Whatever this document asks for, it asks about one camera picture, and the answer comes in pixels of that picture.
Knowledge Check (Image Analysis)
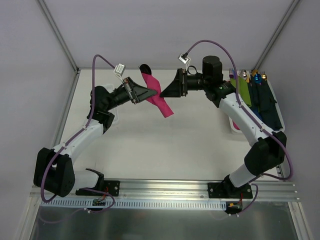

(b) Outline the magenta paper napkin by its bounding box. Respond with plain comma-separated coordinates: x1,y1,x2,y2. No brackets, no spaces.
141,73,174,118

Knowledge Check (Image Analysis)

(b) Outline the purple metallic spoon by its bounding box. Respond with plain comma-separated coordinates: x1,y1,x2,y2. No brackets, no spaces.
139,63,152,75

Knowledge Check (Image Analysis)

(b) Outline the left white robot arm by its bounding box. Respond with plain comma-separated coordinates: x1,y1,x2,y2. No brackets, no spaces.
33,77,157,203

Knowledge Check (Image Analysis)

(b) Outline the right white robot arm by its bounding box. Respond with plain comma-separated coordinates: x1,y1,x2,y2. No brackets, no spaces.
160,55,287,199

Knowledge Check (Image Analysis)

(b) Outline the purple fork in roll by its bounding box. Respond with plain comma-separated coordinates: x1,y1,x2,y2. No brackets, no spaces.
228,68,238,79

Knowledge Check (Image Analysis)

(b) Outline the green rolled napkin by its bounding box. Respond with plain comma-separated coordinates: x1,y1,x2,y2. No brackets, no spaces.
238,76,252,107

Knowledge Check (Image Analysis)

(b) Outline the silver spoon in roll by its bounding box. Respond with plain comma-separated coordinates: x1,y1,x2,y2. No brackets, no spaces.
239,69,251,83

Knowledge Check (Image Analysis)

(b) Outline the blue spoon in roll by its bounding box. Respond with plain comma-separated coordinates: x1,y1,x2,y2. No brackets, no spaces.
254,73,263,84

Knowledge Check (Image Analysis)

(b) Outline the dark navy rolled napkin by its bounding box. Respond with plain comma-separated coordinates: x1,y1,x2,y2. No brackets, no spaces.
251,80,282,131

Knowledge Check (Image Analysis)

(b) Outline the small white utensil basket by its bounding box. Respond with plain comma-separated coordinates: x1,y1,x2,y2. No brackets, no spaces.
101,84,119,126

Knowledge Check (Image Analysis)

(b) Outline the large white storage basket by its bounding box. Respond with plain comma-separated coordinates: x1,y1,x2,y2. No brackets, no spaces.
239,78,285,131

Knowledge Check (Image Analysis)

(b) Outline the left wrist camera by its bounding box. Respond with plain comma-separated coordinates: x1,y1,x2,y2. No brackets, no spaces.
113,63,126,83

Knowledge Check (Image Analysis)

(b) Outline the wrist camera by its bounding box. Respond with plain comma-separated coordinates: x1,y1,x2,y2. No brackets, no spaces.
178,52,191,70
113,63,126,83

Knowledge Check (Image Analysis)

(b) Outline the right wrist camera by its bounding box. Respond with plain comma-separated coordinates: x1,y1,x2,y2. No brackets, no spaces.
178,52,191,70

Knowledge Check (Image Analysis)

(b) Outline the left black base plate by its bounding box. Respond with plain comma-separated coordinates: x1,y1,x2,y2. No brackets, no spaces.
75,179,121,197

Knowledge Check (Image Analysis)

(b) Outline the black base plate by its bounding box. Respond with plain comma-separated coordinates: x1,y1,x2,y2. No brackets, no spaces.
75,179,121,197
207,181,253,199

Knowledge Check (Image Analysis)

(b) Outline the aluminium front rail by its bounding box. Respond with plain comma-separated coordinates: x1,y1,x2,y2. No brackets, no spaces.
29,176,300,202

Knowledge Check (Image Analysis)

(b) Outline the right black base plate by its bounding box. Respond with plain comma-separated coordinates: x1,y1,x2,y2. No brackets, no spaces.
207,181,253,199

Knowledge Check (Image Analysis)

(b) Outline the left aluminium frame post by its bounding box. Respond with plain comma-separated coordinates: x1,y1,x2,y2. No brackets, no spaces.
36,0,79,74

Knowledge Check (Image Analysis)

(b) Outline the aluminium frame post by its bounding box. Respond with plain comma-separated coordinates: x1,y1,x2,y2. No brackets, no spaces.
251,0,301,71
36,0,79,74

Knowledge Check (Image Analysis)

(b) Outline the white slotted cable duct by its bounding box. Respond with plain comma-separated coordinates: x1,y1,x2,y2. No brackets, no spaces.
40,198,227,211

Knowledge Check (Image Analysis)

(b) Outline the right aluminium frame post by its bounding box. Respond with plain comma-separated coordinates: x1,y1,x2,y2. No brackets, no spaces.
251,0,301,71

